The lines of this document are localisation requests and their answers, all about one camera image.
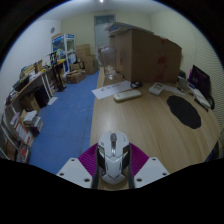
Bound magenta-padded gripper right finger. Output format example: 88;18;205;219
126;142;170;190

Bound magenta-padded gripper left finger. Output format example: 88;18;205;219
56;143;100;190

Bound white and black computer mouse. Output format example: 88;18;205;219
95;130;132;185

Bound black irregular mouse pad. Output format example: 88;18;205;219
166;95;202;130

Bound stack of books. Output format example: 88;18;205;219
22;110;44;134

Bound white shelf unit with books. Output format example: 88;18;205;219
0;113;34;164

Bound black computer tower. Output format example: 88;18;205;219
34;85;51;108

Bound small brown cardboard box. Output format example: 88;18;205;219
20;93;41;113

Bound white remote control with buttons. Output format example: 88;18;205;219
148;82;165;97

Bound black marker pen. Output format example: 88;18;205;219
193;97;210;113

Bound white printed paper sheet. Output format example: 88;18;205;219
91;79;133;100

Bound black metal stand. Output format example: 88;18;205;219
49;51;68;93

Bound open cardboard box with items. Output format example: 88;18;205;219
66;69;87;85

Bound cluttered wooden side desk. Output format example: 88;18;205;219
6;59;68;108

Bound black bag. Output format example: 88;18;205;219
178;69;188;80

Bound black monitor screen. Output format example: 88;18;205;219
188;64;212;99

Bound stacked brown cardboard boxes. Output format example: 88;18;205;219
75;43;99;76

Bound clear glass jar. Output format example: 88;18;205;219
99;45;118;81

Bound large brown cardboard box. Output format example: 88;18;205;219
109;29;183;84

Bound grey door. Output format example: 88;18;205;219
93;14;116;51

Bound grey flat sheet stack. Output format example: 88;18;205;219
104;21;155;36

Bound black coiled cable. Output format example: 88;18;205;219
129;80;143;90

